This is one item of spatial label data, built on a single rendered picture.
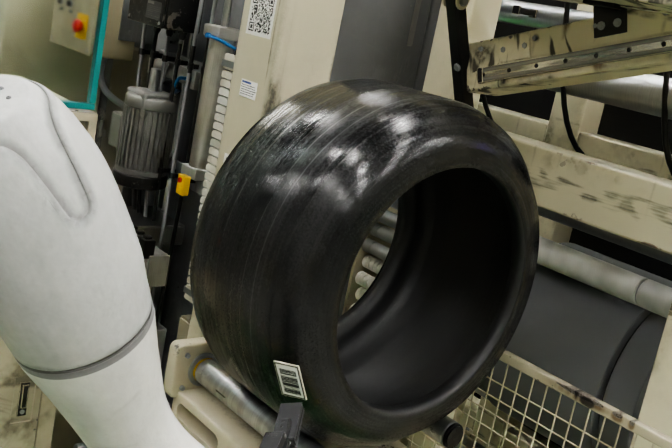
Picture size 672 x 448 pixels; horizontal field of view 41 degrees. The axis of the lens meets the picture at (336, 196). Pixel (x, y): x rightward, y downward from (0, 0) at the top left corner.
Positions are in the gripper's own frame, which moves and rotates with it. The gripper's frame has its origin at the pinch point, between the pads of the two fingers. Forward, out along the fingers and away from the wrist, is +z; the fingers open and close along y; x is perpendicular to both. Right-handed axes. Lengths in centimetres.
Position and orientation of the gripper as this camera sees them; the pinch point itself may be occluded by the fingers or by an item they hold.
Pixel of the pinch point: (288, 426)
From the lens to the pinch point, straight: 120.0
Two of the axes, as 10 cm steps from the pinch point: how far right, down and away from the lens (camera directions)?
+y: 2.1, 8.4, 5.0
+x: 9.7, -1.1, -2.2
